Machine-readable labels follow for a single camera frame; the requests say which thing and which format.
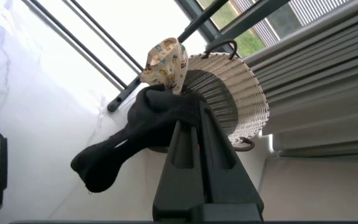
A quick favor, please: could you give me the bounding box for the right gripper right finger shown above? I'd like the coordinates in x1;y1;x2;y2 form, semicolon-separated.
198;100;265;222

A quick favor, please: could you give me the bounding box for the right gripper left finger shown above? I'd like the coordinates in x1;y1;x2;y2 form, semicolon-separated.
152;120;206;222

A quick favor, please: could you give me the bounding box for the black garment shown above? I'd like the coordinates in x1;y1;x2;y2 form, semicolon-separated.
70;84;208;194

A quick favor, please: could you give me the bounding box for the white laundry basket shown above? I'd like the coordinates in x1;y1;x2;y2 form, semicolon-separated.
180;39;270;153

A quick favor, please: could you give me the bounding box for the black clothes rack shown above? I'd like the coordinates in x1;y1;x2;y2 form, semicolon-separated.
22;0;230;113

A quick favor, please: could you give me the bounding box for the cream printed garment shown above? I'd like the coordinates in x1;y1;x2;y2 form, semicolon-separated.
139;37;190;96

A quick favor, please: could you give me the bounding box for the window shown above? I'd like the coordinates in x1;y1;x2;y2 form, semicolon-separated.
175;0;358;60

